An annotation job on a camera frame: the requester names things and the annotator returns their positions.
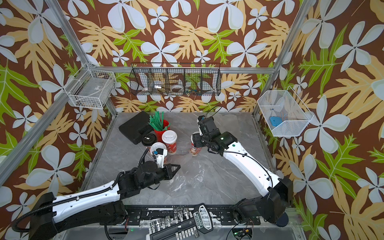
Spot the white lid cup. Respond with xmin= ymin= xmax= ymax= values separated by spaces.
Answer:
xmin=190 ymin=132 xmax=202 ymax=156
xmin=150 ymin=142 xmax=168 ymax=158
xmin=162 ymin=130 xmax=178 ymax=155

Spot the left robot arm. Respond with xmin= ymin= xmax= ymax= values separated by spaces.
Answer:
xmin=12 ymin=161 xmax=181 ymax=240

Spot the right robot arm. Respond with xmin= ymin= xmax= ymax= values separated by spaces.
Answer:
xmin=192 ymin=116 xmax=293 ymax=227

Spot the black lid red cup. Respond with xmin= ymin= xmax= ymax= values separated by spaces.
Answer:
xmin=142 ymin=133 xmax=157 ymax=149

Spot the red straw holder cup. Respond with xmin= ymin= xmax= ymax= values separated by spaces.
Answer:
xmin=154 ymin=120 xmax=170 ymax=143

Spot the black plastic case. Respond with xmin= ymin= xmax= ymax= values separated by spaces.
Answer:
xmin=119 ymin=111 xmax=153 ymax=145

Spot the green wrapped straws bundle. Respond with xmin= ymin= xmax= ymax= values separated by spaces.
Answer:
xmin=149 ymin=112 xmax=164 ymax=131

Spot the socket wrench set tray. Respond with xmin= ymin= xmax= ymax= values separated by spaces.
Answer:
xmin=147 ymin=204 xmax=214 ymax=240

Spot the blue object in basket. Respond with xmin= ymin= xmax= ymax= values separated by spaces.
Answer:
xmin=270 ymin=116 xmax=283 ymax=128

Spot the black wire basket centre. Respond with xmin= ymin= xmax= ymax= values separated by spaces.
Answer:
xmin=128 ymin=63 xmax=222 ymax=96

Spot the black mounting rail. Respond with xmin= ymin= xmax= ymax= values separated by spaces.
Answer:
xmin=122 ymin=204 xmax=262 ymax=226

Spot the white wire basket right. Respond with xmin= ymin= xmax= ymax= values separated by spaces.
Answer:
xmin=257 ymin=87 xmax=314 ymax=138

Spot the white wire basket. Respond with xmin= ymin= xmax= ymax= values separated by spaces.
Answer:
xmin=257 ymin=87 xmax=314 ymax=138
xmin=65 ymin=64 xmax=116 ymax=110

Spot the white wire basket left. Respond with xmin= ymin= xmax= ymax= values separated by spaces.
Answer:
xmin=65 ymin=64 xmax=116 ymax=110

